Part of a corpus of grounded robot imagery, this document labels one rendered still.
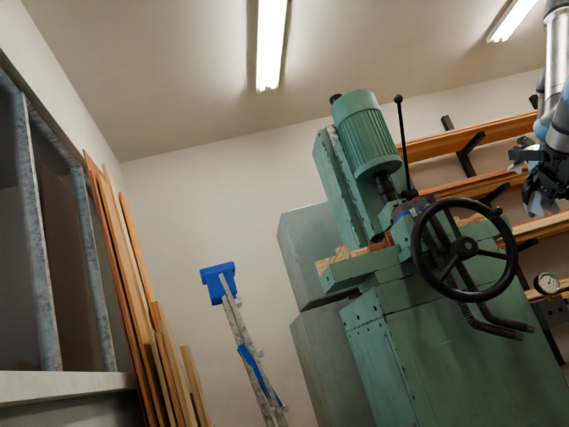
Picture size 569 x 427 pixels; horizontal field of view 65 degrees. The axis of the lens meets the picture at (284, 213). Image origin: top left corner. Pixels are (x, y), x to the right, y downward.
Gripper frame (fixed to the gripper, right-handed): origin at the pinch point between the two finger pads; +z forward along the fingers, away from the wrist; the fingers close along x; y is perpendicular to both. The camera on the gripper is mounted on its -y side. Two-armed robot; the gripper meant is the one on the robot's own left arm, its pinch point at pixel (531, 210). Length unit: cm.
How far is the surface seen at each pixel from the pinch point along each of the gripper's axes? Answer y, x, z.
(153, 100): -259, -93, 73
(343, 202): -65, -22, 42
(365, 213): -53, -18, 38
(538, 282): 0.6, 11.9, 31.2
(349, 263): -21, -37, 26
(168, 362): -69, -112, 118
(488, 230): -19.3, 8.3, 27.1
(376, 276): -16.2, -31.0, 29.1
